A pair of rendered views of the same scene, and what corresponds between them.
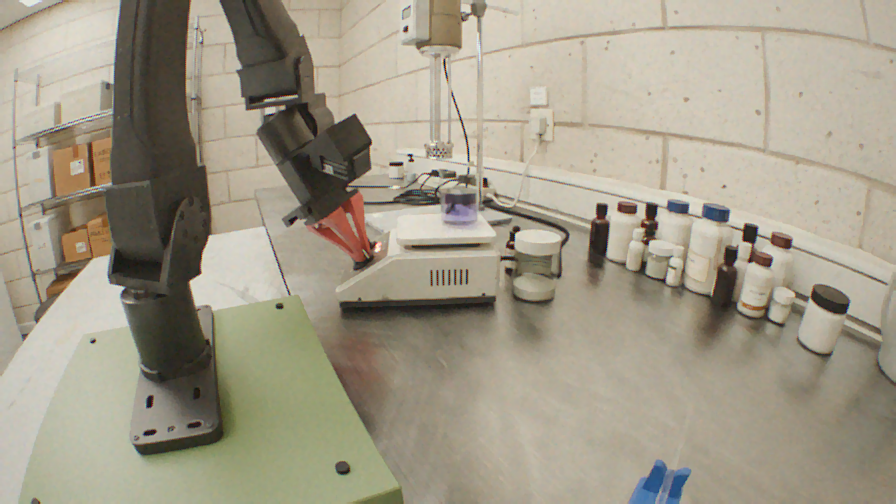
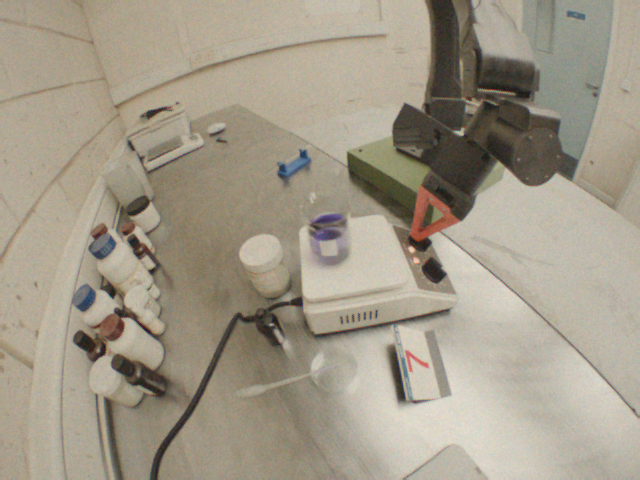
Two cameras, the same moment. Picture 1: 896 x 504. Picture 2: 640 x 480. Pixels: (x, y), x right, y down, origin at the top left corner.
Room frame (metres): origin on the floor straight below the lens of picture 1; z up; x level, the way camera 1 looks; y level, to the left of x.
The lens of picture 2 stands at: (0.72, 0.01, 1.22)
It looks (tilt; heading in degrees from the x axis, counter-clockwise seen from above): 44 degrees down; 188
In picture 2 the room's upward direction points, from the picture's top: 11 degrees counter-clockwise
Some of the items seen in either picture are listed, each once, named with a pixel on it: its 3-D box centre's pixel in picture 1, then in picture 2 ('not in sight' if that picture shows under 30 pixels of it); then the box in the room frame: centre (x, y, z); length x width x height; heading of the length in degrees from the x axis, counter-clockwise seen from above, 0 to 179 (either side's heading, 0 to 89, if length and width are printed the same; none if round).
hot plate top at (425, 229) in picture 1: (443, 227); (349, 253); (0.50, 0.01, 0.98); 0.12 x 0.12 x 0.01; 6
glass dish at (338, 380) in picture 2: not in sight; (334, 371); (0.62, -0.02, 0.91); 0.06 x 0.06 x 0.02
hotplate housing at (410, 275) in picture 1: (423, 259); (369, 271); (0.49, 0.03, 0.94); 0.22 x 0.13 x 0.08; 96
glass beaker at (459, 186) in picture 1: (460, 196); (327, 229); (0.50, -0.02, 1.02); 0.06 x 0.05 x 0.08; 27
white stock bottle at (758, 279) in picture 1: (757, 283); (136, 241); (0.38, -0.43, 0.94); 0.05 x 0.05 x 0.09
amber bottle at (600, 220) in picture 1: (600, 227); (138, 375); (0.65, -0.27, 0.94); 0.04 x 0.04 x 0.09
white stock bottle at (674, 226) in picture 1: (674, 234); (103, 315); (0.57, -0.39, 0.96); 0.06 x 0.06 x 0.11
